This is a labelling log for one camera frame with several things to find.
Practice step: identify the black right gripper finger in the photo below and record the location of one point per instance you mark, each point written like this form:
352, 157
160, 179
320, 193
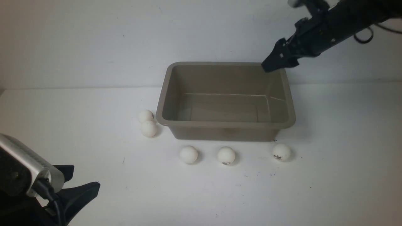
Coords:
285, 62
280, 50

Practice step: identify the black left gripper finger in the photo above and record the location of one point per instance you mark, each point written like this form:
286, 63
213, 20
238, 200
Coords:
67, 203
67, 171

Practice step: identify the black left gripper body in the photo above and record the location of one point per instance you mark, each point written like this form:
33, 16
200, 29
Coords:
25, 211

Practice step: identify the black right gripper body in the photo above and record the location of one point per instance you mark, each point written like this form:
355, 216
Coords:
312, 37

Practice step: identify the white ball with red logo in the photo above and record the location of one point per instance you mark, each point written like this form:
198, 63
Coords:
226, 155

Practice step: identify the plain white ball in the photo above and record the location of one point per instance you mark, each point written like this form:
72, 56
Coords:
188, 154

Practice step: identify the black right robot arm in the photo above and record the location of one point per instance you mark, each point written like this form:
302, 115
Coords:
356, 15

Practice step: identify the white ball lower left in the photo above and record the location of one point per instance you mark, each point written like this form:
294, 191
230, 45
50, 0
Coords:
148, 128

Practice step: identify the tan plastic bin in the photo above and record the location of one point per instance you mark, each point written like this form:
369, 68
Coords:
225, 101

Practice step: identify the white ball upper left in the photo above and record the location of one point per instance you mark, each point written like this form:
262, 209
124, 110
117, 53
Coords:
145, 115

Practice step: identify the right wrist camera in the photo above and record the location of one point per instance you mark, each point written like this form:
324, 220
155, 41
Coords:
315, 7

